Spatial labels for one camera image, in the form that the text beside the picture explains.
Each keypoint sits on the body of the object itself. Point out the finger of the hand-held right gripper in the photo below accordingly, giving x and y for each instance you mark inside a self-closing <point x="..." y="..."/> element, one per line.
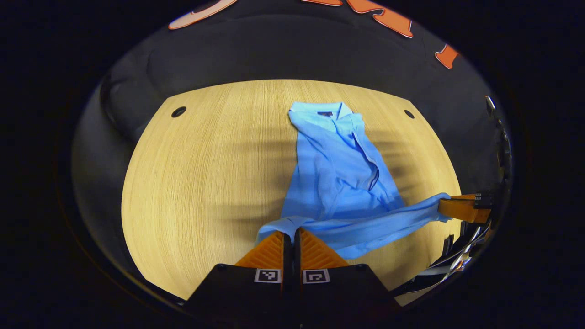
<point x="461" y="208"/>

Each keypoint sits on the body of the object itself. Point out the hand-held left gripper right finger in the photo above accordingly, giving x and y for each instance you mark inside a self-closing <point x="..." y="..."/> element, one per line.
<point x="320" y="283"/>

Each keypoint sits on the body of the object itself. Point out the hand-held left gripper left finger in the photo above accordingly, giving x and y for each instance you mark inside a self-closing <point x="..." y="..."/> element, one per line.
<point x="267" y="283"/>

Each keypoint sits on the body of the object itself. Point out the light blue T-shirt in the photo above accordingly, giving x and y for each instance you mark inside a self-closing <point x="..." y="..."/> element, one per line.
<point x="338" y="178"/>

